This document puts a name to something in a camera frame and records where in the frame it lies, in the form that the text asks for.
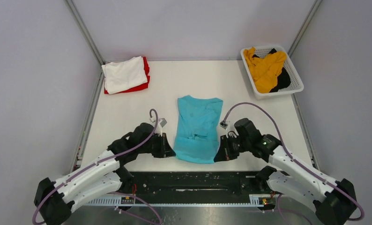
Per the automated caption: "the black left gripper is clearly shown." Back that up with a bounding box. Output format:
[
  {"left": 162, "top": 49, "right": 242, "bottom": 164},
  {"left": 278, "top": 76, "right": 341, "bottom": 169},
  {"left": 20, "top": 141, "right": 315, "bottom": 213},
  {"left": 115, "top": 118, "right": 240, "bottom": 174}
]
[{"left": 139, "top": 132, "right": 176, "bottom": 158}]

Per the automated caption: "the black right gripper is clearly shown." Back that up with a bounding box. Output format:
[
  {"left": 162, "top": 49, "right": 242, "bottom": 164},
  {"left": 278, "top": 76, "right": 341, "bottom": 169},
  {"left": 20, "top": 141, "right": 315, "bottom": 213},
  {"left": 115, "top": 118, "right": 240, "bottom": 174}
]
[{"left": 214, "top": 134, "right": 251, "bottom": 162}]

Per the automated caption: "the teal t shirt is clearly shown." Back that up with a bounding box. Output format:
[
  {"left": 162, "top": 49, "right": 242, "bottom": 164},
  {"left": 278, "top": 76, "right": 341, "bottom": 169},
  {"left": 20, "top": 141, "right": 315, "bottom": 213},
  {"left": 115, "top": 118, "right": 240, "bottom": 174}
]
[{"left": 173, "top": 95, "right": 223, "bottom": 164}]

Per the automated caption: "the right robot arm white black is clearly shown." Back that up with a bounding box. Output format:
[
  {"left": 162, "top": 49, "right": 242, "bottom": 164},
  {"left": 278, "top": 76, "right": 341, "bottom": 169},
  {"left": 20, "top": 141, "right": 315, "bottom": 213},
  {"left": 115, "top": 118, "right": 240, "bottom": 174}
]
[{"left": 214, "top": 118, "right": 357, "bottom": 225}]

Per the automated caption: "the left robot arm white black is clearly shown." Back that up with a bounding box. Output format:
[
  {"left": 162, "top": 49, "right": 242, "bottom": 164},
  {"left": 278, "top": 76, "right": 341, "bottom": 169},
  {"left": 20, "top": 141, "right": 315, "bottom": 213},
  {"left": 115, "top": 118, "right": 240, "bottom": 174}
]
[{"left": 32, "top": 123, "right": 176, "bottom": 225}]

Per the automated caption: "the folded red t shirt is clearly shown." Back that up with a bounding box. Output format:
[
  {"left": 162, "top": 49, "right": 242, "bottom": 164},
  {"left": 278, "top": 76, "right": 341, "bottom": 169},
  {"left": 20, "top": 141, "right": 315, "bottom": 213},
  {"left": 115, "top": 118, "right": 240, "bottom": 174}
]
[{"left": 104, "top": 56, "right": 151, "bottom": 94}]

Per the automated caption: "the folded white t shirt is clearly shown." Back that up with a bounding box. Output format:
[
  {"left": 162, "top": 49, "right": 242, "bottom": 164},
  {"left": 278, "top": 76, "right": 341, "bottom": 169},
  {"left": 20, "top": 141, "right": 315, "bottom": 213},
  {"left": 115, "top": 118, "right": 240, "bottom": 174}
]
[{"left": 101, "top": 56, "right": 149, "bottom": 94}]

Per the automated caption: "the yellow t shirt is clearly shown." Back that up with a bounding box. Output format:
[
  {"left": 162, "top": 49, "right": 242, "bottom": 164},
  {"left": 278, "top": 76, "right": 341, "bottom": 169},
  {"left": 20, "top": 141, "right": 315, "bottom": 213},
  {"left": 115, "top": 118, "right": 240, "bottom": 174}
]
[{"left": 244, "top": 46, "right": 288, "bottom": 94}]

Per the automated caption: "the white plastic basket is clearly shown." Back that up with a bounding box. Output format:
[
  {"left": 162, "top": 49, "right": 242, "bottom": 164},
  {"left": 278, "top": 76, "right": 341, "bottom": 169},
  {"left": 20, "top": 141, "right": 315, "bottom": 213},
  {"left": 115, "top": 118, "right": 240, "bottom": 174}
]
[{"left": 240, "top": 45, "right": 304, "bottom": 100}]

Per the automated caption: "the black t shirt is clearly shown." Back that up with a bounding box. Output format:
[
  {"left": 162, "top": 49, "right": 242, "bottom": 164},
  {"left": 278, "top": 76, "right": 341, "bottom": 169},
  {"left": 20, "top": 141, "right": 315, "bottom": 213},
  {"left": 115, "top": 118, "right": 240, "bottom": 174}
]
[{"left": 253, "top": 48, "right": 292, "bottom": 93}]

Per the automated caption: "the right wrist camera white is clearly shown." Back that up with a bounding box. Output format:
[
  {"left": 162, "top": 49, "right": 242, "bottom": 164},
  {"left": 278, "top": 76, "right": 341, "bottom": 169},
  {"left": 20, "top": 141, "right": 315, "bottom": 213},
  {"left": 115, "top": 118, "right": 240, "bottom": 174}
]
[{"left": 219, "top": 120, "right": 234, "bottom": 131}]

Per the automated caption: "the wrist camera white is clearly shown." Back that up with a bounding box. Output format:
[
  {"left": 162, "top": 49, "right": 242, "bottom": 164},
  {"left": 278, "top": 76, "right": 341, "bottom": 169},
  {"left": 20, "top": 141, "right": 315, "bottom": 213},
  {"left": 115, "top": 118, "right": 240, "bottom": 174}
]
[
  {"left": 219, "top": 120, "right": 234, "bottom": 131},
  {"left": 149, "top": 117, "right": 167, "bottom": 128}
]

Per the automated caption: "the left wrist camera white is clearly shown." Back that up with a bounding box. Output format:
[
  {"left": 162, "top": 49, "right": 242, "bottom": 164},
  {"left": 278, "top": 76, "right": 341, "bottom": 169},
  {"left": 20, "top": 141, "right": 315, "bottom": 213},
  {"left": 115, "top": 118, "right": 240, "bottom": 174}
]
[{"left": 149, "top": 117, "right": 167, "bottom": 128}]

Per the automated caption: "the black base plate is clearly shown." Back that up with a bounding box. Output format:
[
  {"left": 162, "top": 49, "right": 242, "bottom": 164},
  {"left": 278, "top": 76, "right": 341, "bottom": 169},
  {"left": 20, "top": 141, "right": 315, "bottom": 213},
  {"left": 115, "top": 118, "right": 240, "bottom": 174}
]
[{"left": 101, "top": 171, "right": 276, "bottom": 208}]

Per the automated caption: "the white slotted cable duct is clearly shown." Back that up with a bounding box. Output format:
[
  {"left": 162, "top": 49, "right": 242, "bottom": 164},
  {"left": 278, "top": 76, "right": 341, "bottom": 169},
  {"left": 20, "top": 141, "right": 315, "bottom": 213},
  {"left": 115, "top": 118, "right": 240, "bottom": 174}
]
[{"left": 85, "top": 195, "right": 265, "bottom": 207}]

